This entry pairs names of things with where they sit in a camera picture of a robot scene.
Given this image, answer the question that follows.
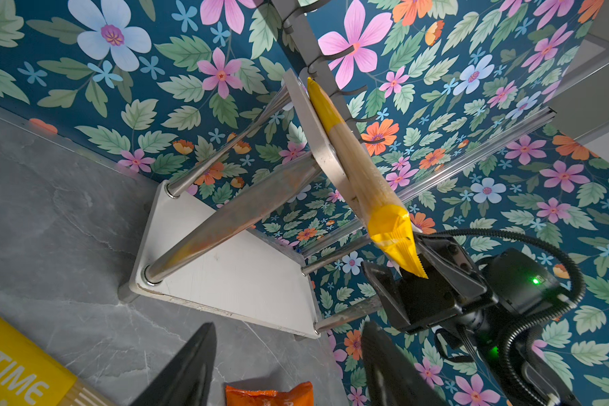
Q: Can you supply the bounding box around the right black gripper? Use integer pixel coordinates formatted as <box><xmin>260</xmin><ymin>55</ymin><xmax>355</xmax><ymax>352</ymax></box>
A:
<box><xmin>362</xmin><ymin>235</ymin><xmax>497</xmax><ymax>333</ymax></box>

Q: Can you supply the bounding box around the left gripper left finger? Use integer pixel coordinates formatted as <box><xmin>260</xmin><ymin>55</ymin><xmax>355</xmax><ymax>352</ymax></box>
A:
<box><xmin>131</xmin><ymin>322</ymin><xmax>217</xmax><ymax>406</ymax></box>

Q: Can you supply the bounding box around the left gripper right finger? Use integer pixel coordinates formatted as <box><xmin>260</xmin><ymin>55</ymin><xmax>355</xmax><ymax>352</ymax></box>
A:
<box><xmin>361</xmin><ymin>321</ymin><xmax>439</xmax><ymax>406</ymax></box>

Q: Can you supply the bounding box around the yellow spaghetti package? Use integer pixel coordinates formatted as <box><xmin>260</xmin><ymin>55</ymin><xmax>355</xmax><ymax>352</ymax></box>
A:
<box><xmin>0</xmin><ymin>317</ymin><xmax>113</xmax><ymax>406</ymax></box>
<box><xmin>307</xmin><ymin>78</ymin><xmax>428</xmax><ymax>279</ymax></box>

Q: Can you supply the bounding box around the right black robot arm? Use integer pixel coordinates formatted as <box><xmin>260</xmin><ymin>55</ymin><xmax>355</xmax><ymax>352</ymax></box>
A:
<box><xmin>362</xmin><ymin>229</ymin><xmax>585</xmax><ymax>405</ymax></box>

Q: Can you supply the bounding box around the orange macaroni bag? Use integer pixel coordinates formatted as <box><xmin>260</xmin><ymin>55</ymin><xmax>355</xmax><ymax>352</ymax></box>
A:
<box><xmin>225</xmin><ymin>382</ymin><xmax>315</xmax><ymax>406</ymax></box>

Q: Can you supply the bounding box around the white two-tier shelf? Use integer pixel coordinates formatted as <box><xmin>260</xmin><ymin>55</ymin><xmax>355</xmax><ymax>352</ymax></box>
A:
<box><xmin>118</xmin><ymin>71</ymin><xmax>379</xmax><ymax>338</ymax></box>

